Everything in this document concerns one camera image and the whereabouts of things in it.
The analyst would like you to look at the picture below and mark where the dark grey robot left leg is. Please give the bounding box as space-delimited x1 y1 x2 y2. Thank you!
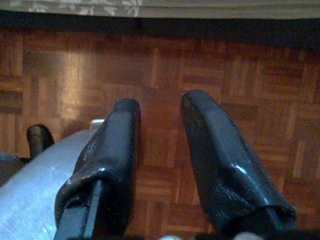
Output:
0 152 25 187

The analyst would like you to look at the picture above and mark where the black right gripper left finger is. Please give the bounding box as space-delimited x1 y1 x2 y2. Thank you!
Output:
53 98 142 240

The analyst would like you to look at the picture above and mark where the black robot left foot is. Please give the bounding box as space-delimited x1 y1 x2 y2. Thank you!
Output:
26 124 55 158

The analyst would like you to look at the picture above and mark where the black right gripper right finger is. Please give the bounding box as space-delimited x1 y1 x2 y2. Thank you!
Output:
181 89 298 236

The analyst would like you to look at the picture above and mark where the grey floral bed sheet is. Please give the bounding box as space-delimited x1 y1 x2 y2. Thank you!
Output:
0 0 320 20

